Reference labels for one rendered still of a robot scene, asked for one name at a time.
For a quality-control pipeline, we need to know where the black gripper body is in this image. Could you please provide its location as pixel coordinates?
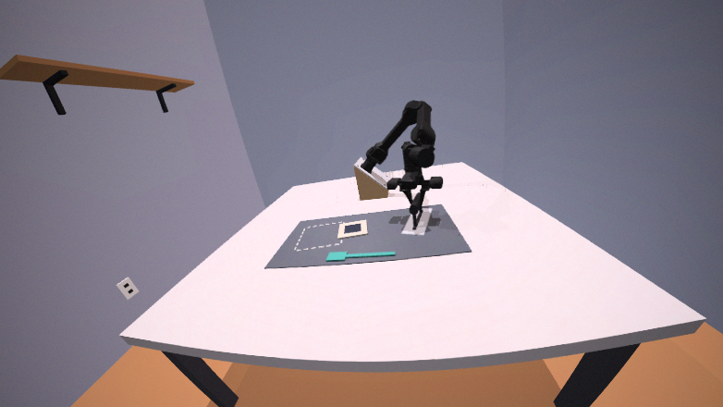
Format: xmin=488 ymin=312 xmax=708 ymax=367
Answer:
xmin=387 ymin=165 xmax=443 ymax=190

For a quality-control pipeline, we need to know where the cream square tile with dark blue center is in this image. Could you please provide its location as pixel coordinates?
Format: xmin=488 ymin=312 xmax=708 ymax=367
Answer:
xmin=337 ymin=220 xmax=368 ymax=240

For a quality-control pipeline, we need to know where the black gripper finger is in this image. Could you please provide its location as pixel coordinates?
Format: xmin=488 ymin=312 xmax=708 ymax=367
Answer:
xmin=399 ymin=189 xmax=412 ymax=204
xmin=420 ymin=187 xmax=431 ymax=206

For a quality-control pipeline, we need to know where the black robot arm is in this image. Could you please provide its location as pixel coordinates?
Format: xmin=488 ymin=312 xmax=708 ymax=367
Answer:
xmin=361 ymin=100 xmax=436 ymax=190

